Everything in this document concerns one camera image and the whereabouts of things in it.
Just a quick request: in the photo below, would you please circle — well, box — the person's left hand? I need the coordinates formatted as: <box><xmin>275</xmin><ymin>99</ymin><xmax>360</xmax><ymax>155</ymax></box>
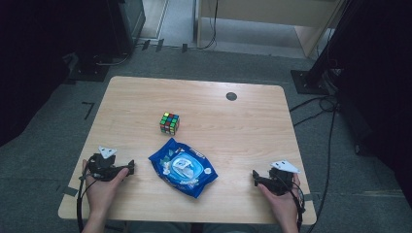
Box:
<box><xmin>82</xmin><ymin>159</ymin><xmax>130</xmax><ymax>217</ymax></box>

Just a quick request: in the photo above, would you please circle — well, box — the hanging black cable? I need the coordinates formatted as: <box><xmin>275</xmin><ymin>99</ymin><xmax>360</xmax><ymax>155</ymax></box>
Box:
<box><xmin>197</xmin><ymin>0</ymin><xmax>219</xmax><ymax>50</ymax></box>

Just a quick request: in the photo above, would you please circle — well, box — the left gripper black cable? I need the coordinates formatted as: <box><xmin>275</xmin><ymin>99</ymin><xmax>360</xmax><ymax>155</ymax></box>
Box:
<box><xmin>76</xmin><ymin>158</ymin><xmax>98</xmax><ymax>233</ymax></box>

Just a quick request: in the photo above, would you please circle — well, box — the person's right hand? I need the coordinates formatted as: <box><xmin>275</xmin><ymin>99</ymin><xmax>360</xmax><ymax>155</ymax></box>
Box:
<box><xmin>257</xmin><ymin>173</ymin><xmax>302</xmax><ymax>225</ymax></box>

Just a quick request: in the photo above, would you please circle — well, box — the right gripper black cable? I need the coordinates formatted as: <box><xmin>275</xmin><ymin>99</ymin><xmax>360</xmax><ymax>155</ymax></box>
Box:
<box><xmin>275</xmin><ymin>169</ymin><xmax>307</xmax><ymax>233</ymax></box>

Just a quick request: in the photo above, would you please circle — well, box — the long black floor cable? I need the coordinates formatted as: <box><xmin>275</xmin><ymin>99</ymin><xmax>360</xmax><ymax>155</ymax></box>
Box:
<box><xmin>305</xmin><ymin>106</ymin><xmax>338</xmax><ymax>233</ymax></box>

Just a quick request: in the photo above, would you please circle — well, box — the looped black floor cable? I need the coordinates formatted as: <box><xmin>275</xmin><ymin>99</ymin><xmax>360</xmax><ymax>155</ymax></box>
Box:
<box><xmin>289</xmin><ymin>94</ymin><xmax>340</xmax><ymax>128</ymax></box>

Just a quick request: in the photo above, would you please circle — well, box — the black stand base plate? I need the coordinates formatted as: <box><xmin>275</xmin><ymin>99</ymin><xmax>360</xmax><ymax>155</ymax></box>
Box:
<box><xmin>68</xmin><ymin>52</ymin><xmax>110</xmax><ymax>83</ymax></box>

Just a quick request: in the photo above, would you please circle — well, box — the colourful puzzle cube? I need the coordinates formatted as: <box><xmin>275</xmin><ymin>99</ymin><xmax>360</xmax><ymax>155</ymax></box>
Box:
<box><xmin>158</xmin><ymin>112</ymin><xmax>181</xmax><ymax>136</ymax></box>

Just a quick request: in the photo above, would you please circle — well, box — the black stand with base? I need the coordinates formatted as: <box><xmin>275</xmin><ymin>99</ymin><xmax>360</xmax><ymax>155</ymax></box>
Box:
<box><xmin>290</xmin><ymin>0</ymin><xmax>361</xmax><ymax>96</ymax></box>

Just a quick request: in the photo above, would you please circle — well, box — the dark cabinet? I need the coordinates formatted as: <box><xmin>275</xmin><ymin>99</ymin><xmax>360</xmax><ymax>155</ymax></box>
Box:
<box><xmin>106</xmin><ymin>0</ymin><xmax>147</xmax><ymax>56</ymax></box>

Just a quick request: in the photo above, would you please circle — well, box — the light wooden cabinet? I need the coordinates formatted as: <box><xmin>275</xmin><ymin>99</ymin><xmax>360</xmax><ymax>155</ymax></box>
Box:
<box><xmin>195</xmin><ymin>0</ymin><xmax>345</xmax><ymax>60</ymax></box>

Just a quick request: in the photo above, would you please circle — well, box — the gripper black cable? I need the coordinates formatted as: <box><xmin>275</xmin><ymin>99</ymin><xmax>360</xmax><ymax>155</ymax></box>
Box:
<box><xmin>275</xmin><ymin>169</ymin><xmax>307</xmax><ymax>233</ymax></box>
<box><xmin>76</xmin><ymin>158</ymin><xmax>98</xmax><ymax>233</ymax></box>

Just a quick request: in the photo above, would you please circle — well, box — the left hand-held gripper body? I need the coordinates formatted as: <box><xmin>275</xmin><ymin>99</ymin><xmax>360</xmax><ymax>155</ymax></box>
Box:
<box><xmin>86</xmin><ymin>146</ymin><xmax>130</xmax><ymax>183</ymax></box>

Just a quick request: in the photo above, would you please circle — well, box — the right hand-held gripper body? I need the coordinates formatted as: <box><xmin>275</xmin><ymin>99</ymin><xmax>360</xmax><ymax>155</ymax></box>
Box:
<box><xmin>257</xmin><ymin>159</ymin><xmax>301</xmax><ymax>197</ymax></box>

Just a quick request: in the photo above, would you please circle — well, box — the blue wet wipes packet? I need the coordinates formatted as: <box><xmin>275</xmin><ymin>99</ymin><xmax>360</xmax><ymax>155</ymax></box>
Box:
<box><xmin>148</xmin><ymin>137</ymin><xmax>219</xmax><ymax>199</ymax></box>

